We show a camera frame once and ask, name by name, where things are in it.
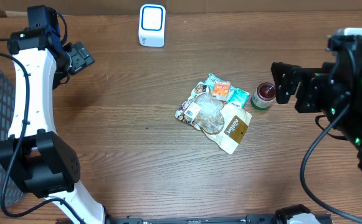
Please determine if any green tissue packet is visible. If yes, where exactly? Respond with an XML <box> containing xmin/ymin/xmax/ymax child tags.
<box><xmin>228</xmin><ymin>88</ymin><xmax>250</xmax><ymax>108</ymax></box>

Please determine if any orange small packet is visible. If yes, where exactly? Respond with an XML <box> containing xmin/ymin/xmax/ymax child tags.
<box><xmin>212</xmin><ymin>81</ymin><xmax>231</xmax><ymax>101</ymax></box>

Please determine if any teal snack packet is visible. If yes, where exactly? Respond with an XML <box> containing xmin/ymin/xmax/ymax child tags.
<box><xmin>205</xmin><ymin>73</ymin><xmax>235</xmax><ymax>103</ymax></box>

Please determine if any beige snack bag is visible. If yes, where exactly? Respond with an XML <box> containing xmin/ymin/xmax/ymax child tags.
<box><xmin>174</xmin><ymin>82</ymin><xmax>252</xmax><ymax>154</ymax></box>

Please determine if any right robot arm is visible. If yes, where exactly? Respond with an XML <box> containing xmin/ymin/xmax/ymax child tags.
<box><xmin>271</xmin><ymin>56</ymin><xmax>362</xmax><ymax>171</ymax></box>

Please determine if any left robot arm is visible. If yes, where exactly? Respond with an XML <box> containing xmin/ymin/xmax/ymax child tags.
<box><xmin>0</xmin><ymin>5</ymin><xmax>111</xmax><ymax>223</ymax></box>

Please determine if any white barcode scanner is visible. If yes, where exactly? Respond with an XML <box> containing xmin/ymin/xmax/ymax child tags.
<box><xmin>138</xmin><ymin>4</ymin><xmax>166</xmax><ymax>48</ymax></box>

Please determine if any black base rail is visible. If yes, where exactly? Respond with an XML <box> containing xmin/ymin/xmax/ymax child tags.
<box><xmin>55</xmin><ymin>203</ymin><xmax>334</xmax><ymax>224</ymax></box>

